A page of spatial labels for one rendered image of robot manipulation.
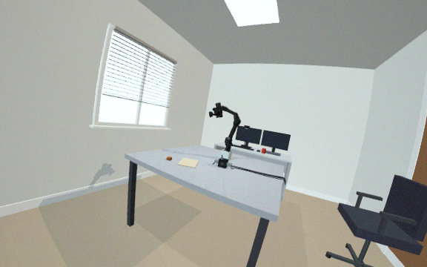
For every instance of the cream flat rectangular mat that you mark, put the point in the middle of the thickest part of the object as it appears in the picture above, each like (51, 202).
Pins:
(188, 162)

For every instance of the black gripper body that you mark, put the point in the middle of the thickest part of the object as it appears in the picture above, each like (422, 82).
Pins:
(215, 114)

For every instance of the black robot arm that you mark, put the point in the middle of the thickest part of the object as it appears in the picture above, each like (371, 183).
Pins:
(237, 121)

